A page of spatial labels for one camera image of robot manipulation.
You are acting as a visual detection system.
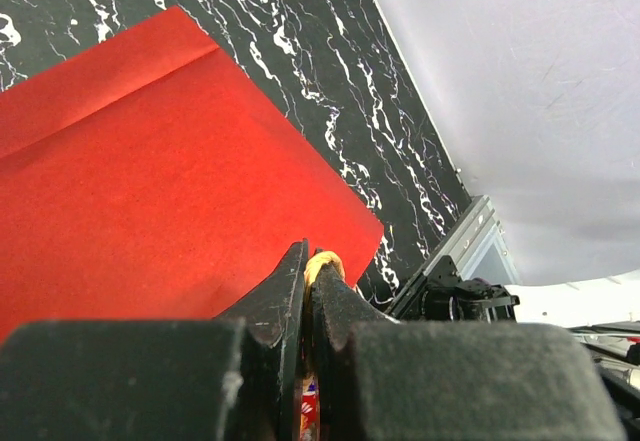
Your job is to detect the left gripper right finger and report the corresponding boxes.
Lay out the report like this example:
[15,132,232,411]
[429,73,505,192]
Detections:
[312,251,628,440]

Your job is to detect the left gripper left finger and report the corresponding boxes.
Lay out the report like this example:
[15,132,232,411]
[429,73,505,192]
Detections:
[1,241,309,440]

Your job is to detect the large red snack bag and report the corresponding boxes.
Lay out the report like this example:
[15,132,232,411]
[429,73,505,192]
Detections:
[299,377,319,441]

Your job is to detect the red paper bag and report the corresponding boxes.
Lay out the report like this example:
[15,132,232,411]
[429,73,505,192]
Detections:
[1,7,383,335]

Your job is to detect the aluminium frame rail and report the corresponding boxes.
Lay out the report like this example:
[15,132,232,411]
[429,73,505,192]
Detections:
[438,195,520,285]

